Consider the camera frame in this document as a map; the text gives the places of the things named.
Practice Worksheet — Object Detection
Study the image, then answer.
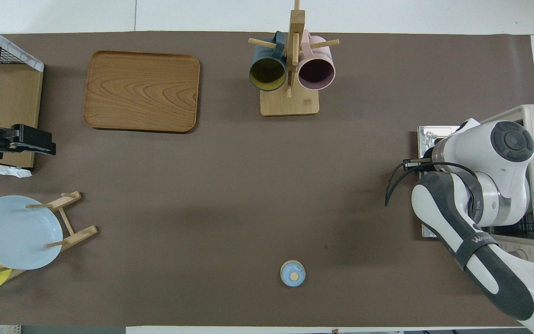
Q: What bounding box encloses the white checked cloth liner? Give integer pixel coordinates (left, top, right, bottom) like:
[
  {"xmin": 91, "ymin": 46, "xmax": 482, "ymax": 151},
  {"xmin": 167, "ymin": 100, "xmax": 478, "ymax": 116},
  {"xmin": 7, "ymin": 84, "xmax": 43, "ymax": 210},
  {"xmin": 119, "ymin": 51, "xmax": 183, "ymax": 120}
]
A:
[{"xmin": 0, "ymin": 19, "xmax": 45, "ymax": 73}]

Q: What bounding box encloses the light blue plate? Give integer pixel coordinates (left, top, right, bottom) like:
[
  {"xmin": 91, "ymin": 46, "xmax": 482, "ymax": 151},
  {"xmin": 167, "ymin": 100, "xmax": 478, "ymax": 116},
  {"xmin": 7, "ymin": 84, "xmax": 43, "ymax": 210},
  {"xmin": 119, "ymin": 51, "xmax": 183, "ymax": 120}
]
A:
[{"xmin": 0, "ymin": 195, "xmax": 64, "ymax": 270}]

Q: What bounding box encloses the white crumpled sheet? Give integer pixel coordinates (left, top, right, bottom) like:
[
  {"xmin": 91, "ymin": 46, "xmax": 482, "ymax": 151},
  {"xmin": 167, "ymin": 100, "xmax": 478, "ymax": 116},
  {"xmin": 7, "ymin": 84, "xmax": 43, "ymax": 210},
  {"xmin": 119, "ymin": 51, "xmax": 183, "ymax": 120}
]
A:
[{"xmin": 0, "ymin": 159, "xmax": 33, "ymax": 179}]

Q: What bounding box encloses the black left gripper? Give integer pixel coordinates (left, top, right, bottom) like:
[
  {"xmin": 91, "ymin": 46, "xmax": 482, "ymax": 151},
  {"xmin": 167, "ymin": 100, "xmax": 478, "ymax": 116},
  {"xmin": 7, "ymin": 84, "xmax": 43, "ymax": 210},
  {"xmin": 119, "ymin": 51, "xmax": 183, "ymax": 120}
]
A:
[{"xmin": 0, "ymin": 124, "xmax": 57, "ymax": 161}]

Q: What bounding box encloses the dark teal mug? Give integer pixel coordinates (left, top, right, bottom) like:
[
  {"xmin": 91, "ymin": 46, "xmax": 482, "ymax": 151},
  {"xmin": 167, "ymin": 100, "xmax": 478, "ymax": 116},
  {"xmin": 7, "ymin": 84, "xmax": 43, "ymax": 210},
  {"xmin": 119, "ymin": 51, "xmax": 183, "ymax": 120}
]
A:
[{"xmin": 248, "ymin": 31, "xmax": 288, "ymax": 92}]

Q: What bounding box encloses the wooden mug tree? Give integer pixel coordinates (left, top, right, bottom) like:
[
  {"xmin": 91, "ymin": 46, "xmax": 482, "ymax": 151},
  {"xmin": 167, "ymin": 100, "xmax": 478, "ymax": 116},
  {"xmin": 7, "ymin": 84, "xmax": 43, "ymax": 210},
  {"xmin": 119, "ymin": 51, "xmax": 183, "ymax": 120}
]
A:
[{"xmin": 248, "ymin": 0, "xmax": 341, "ymax": 116}]

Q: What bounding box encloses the pink mug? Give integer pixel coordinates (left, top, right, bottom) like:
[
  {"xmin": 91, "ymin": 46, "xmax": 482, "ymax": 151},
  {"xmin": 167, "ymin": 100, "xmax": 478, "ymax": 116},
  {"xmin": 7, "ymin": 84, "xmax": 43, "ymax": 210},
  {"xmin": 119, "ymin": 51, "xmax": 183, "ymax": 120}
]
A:
[{"xmin": 297, "ymin": 30, "xmax": 337, "ymax": 91}]

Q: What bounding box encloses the wooden serving tray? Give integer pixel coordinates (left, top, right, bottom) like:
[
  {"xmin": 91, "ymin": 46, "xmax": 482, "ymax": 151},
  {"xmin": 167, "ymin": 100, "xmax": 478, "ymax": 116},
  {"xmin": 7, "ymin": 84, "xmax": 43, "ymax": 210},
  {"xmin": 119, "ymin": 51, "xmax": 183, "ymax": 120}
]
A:
[{"xmin": 83, "ymin": 50, "xmax": 201, "ymax": 134}]

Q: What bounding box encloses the wooden plate rack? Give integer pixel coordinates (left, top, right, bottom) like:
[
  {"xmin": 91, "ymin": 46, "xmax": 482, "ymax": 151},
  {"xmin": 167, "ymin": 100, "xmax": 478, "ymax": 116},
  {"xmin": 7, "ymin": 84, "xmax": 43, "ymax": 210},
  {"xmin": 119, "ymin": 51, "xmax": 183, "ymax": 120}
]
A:
[{"xmin": 0, "ymin": 190, "xmax": 99, "ymax": 282}]

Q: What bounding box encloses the brown table mat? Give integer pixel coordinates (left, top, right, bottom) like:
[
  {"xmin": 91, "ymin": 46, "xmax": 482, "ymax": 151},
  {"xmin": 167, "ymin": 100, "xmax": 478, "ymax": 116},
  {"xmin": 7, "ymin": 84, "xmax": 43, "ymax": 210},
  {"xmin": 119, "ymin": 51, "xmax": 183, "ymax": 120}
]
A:
[{"xmin": 0, "ymin": 31, "xmax": 534, "ymax": 328}]

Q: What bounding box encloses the wooden shelf with wire basket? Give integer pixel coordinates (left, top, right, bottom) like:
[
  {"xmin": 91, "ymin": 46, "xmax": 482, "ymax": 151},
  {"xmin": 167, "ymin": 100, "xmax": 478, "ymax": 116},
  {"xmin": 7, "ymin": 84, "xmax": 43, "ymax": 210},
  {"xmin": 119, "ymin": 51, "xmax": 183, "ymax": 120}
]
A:
[{"xmin": 0, "ymin": 19, "xmax": 45, "ymax": 173}]

